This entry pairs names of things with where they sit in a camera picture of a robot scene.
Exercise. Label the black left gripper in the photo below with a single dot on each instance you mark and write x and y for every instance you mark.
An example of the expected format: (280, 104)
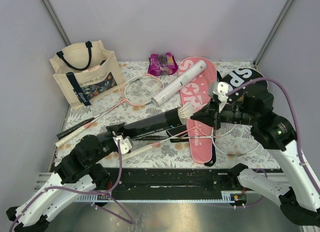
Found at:
(111, 134)

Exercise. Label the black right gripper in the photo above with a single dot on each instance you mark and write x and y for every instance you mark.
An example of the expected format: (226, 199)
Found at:
(208, 114)

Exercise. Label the white shuttlecock mid table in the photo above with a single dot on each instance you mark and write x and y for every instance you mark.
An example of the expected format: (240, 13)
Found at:
(186, 111)

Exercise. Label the black shuttlecock tube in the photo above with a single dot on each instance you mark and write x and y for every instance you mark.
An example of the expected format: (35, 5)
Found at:
(147, 126)

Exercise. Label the white shuttlecock tube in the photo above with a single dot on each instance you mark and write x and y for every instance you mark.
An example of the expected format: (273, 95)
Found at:
(179, 83)

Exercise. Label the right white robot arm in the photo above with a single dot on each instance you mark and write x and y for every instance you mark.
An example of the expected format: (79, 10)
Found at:
(300, 200)

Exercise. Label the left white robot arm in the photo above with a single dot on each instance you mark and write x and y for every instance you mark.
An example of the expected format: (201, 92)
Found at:
(51, 199)

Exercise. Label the pink racket cover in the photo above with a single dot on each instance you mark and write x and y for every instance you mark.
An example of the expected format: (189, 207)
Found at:
(196, 92)

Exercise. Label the black racket cover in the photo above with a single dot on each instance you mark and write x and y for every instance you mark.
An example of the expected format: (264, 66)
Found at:
(238, 77)

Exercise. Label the floral patterned table mat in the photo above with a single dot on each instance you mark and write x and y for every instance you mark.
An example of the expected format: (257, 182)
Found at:
(164, 155)

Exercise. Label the purple snack packet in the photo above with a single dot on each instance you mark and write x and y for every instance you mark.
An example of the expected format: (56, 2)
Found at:
(162, 64)

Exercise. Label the beige canvas tote bag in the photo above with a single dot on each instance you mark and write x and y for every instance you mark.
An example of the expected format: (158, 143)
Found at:
(85, 72)

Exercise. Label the black frame badminton racket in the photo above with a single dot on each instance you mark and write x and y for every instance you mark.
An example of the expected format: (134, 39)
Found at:
(73, 128)

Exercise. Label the white frame racket black handle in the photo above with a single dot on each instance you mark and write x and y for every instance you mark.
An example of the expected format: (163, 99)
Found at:
(232, 140)

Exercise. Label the pink frame badminton racket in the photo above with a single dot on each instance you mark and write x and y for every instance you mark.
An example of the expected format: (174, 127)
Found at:
(137, 91)

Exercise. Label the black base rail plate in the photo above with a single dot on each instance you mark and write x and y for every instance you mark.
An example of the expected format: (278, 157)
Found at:
(145, 182)

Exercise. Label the white cable duct strip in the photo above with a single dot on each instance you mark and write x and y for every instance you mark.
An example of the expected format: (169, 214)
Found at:
(214, 197)

